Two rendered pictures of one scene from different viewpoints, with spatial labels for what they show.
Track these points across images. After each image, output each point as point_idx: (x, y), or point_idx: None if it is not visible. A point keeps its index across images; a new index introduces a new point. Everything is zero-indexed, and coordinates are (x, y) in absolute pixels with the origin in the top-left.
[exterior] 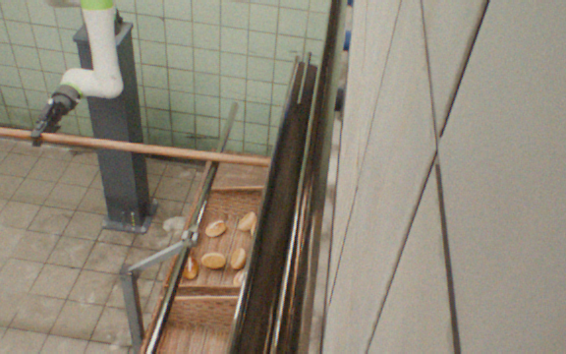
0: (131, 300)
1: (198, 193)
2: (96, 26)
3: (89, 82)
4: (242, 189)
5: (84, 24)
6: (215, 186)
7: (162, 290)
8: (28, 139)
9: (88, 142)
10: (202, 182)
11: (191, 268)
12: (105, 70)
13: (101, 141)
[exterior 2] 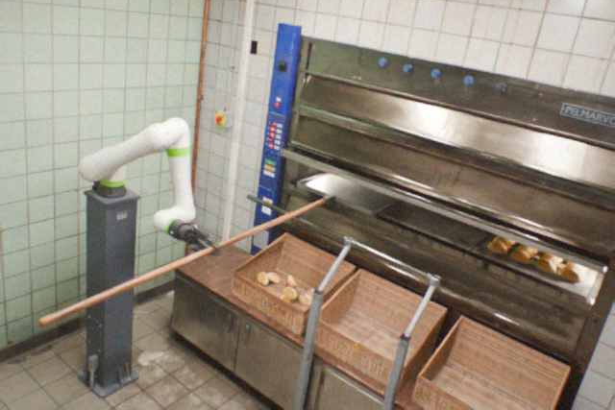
0: (318, 318)
1: (211, 287)
2: (187, 166)
3: (181, 213)
4: (256, 256)
5: (174, 169)
6: (212, 279)
7: (283, 332)
8: (210, 253)
9: (243, 235)
10: (203, 281)
11: None
12: (191, 199)
13: (248, 231)
